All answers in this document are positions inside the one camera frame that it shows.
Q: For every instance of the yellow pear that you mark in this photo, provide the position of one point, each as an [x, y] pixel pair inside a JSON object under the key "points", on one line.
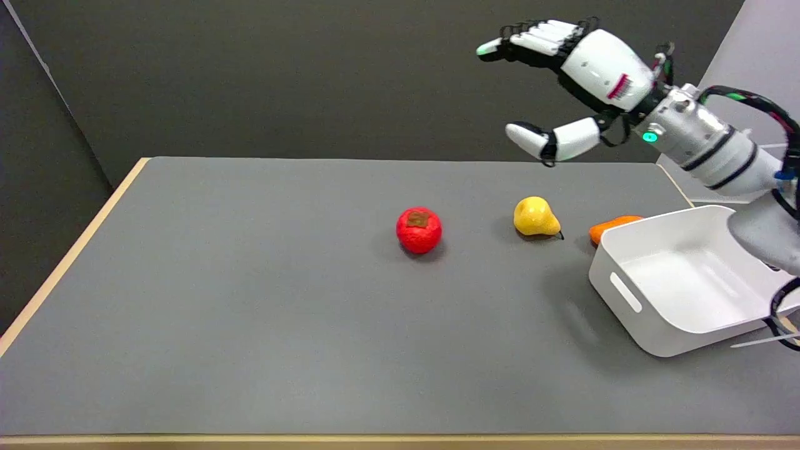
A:
{"points": [[534, 217]]}

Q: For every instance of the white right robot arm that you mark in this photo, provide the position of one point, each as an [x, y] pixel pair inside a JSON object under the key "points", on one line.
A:
{"points": [[719, 147]]}

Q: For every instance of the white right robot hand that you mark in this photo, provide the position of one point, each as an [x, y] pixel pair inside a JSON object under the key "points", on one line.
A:
{"points": [[606, 69]]}

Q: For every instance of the orange carrot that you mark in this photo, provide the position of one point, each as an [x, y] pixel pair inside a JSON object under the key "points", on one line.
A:
{"points": [[609, 226]]}

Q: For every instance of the white plastic bin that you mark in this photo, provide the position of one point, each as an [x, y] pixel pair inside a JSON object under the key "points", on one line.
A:
{"points": [[681, 281]]}

